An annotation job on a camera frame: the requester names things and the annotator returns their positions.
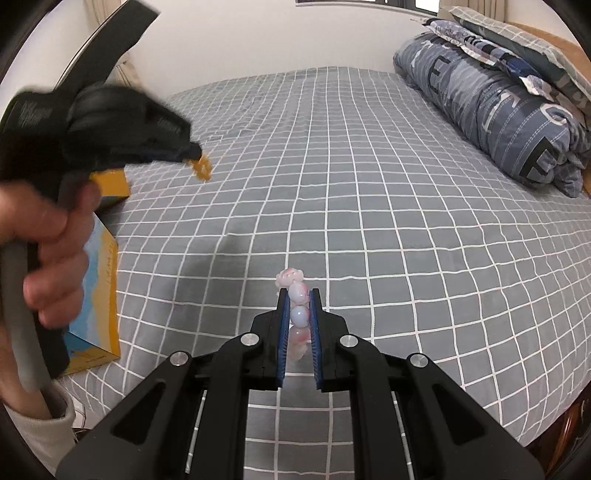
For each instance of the person's left hand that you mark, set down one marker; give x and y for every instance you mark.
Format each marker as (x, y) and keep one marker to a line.
(60, 277)

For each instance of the folded blue-grey duvet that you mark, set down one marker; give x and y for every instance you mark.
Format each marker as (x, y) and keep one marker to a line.
(485, 106)

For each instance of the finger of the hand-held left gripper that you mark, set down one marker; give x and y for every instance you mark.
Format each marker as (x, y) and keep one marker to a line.
(157, 156)
(171, 129)

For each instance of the grey checked pillow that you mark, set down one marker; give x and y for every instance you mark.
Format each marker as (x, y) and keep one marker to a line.
(531, 37)

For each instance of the cardboard box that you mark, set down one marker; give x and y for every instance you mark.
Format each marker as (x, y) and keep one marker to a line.
(99, 286)

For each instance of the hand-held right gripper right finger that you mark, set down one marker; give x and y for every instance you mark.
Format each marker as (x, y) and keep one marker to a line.
(316, 346)

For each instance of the grey checked bed sheet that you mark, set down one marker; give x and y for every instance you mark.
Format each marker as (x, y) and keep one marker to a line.
(369, 207)

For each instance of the dark framed window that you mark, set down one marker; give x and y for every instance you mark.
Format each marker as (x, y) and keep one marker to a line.
(351, 2)

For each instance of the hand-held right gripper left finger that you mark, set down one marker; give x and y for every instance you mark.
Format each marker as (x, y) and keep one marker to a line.
(282, 341)

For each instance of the blue white patterned pillow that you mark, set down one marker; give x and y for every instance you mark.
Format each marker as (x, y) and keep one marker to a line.
(503, 50)

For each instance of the small yellow ornament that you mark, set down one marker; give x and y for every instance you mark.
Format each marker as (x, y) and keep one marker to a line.
(202, 168)

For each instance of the light curtain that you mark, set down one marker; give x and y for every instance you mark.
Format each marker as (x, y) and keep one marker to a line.
(125, 69)

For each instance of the wooden headboard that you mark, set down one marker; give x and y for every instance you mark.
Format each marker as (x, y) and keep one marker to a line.
(554, 40)

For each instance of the person's left forearm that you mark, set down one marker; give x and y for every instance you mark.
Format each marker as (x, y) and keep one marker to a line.
(32, 438)

